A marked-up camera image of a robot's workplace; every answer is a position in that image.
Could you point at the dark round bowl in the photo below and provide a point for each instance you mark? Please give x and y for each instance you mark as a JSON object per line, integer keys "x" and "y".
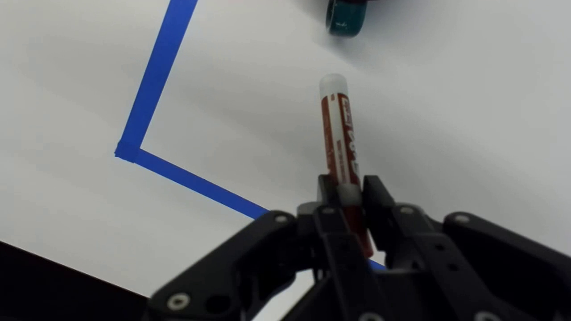
{"x": 346, "y": 16}

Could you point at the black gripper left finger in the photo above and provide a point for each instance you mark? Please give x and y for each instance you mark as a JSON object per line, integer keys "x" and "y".
{"x": 268, "y": 260}

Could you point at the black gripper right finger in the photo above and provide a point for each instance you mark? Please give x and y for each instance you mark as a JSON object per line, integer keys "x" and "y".
{"x": 464, "y": 267}

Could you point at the blue tape strip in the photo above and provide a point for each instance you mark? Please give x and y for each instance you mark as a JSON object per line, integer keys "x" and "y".
{"x": 196, "y": 180}
{"x": 155, "y": 76}

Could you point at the red whiteboard marker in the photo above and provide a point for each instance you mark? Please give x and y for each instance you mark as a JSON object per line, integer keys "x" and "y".
{"x": 339, "y": 130}

